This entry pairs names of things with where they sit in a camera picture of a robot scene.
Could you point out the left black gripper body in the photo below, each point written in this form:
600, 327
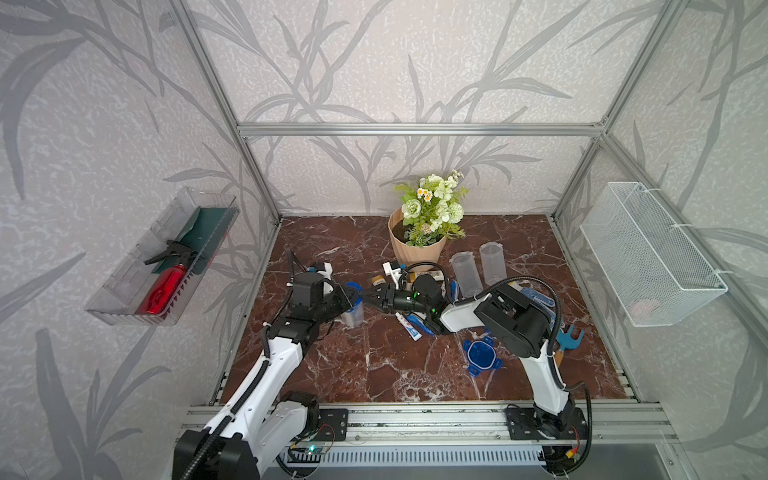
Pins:
330, 307

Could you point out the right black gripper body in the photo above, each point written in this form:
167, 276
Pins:
401, 301

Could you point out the blue-lidded clear kit cup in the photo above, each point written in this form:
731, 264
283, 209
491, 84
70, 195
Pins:
466, 273
354, 317
493, 262

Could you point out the blue cup lid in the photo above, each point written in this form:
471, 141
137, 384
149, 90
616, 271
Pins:
481, 356

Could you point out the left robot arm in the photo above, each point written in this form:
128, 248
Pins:
244, 438

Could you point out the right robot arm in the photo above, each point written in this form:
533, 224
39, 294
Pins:
520, 323

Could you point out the blue toothbrush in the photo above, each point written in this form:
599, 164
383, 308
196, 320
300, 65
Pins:
418, 323

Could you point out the small white toothpaste tube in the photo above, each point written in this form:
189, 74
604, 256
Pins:
414, 334

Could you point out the beige flower pot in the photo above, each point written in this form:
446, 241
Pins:
409, 255

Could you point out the green white artificial flowers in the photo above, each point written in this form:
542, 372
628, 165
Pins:
432, 210

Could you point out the white blue dotted work glove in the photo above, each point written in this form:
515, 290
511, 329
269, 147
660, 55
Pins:
545, 302

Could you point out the red spray bottle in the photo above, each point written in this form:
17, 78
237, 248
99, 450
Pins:
163, 290

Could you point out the pink item in basket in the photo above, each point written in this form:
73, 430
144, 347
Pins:
643, 309

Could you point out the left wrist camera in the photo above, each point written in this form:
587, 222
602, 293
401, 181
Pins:
325, 270

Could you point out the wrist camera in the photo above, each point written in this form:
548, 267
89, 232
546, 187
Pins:
395, 271
325, 270

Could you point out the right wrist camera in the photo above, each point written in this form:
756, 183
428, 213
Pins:
395, 271

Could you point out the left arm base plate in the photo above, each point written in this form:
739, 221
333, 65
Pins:
326, 425

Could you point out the wooden handled brush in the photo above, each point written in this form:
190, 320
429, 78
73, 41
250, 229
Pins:
567, 340

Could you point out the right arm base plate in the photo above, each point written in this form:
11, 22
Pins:
533, 423

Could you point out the clear plastic wall tray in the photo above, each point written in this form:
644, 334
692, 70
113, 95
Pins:
118, 300

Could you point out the aluminium front rail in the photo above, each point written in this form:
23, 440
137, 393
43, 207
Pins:
483, 423

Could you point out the white wire mesh basket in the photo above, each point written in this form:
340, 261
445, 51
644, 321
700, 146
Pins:
646, 254

